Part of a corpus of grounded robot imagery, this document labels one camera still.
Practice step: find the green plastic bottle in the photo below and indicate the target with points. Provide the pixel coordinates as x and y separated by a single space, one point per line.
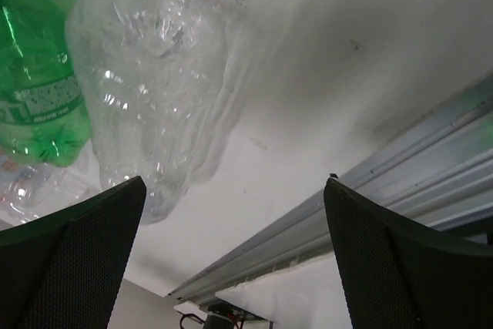
43 114

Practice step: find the blue label clear bottle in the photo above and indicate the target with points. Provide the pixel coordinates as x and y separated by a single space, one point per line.
29 192

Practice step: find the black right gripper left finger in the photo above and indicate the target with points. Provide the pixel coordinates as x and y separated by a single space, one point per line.
64 270

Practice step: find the clear plastic bottle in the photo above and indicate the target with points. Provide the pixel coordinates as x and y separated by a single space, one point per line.
151 72

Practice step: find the aluminium right table rail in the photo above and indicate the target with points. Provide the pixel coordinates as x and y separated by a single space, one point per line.
439 172

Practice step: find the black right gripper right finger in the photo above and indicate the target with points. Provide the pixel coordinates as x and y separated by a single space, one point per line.
398 273

